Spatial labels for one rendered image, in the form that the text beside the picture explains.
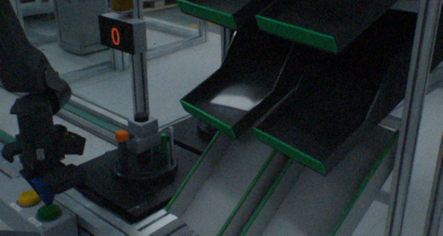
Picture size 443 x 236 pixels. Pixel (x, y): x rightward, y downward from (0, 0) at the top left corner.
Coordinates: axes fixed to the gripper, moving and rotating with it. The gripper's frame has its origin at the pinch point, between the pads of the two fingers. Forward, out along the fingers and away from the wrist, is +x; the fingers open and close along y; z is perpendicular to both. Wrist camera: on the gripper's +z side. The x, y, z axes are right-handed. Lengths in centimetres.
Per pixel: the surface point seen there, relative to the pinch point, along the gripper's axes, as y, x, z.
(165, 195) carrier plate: -12.6, 4.5, 17.3
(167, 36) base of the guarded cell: 98, 17, 118
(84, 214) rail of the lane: -5.1, 5.5, 3.9
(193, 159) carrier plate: -6.5, 4.7, 30.9
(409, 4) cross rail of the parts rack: -52, -38, 25
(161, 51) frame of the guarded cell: 80, 16, 98
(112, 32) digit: 18.3, -18.9, 30.5
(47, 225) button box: -2.9, 5.4, -2.3
